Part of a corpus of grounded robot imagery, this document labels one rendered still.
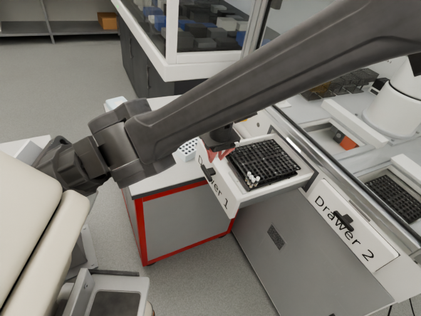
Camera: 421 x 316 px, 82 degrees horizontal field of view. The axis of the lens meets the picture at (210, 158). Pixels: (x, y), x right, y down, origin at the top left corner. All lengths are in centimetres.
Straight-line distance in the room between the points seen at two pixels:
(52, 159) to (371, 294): 95
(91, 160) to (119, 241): 136
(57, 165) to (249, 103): 28
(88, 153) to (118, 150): 4
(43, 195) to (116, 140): 15
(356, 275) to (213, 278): 86
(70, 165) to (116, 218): 143
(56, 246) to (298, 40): 23
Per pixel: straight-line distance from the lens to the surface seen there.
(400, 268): 90
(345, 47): 20
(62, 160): 40
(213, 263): 164
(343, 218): 87
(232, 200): 76
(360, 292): 104
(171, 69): 148
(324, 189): 91
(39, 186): 23
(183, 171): 100
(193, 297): 156
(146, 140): 30
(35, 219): 22
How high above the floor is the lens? 150
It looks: 43 degrees down
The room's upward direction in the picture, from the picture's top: 11 degrees clockwise
